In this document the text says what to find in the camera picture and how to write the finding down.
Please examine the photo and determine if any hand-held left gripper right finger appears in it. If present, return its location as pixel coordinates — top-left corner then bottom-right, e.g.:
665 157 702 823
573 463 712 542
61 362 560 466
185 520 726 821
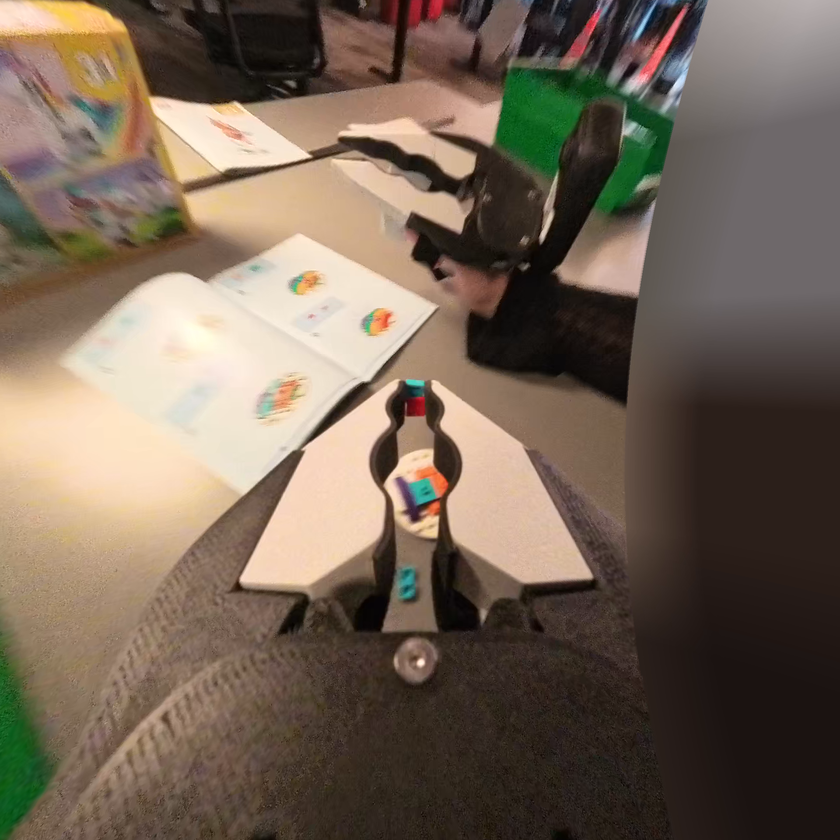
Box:
425 377 597 608

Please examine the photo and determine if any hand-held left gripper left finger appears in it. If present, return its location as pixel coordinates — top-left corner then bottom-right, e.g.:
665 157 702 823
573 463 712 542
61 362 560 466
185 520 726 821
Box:
238 377 403 601

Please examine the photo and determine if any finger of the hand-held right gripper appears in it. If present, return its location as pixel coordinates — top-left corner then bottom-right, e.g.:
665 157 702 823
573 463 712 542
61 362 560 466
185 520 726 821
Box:
336 118 483 194
330 157 473 282

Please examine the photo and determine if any round white brick build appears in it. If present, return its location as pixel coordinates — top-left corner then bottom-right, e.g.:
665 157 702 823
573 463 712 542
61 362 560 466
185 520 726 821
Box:
392 448 454 540

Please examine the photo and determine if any person's right forearm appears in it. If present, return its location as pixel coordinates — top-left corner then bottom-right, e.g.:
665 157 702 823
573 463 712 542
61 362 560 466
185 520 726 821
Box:
465 268 641 404

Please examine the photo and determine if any yellow toy brick set box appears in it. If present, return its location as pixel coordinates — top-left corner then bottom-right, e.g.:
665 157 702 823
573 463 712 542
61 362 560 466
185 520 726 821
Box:
0 0 194 283

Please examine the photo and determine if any person's right hand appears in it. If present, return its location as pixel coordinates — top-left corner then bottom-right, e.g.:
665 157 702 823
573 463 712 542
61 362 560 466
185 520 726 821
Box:
449 259 519 320

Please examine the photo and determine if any green box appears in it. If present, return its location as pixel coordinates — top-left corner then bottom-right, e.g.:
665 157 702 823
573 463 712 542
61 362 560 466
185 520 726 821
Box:
495 62 673 214

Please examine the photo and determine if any closed white instruction booklet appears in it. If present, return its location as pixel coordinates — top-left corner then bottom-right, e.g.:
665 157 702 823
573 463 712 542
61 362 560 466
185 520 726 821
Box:
150 98 312 177

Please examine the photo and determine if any black office chair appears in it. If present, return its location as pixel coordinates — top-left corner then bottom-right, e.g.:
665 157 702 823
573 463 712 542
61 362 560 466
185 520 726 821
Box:
193 0 329 96

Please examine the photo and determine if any open pale blue instruction booklet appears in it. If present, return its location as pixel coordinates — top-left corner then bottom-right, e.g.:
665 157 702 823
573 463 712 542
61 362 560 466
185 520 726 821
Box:
59 233 439 493

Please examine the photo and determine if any green thing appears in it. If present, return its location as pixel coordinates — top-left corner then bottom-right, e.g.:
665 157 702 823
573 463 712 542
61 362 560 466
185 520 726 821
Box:
0 613 56 824

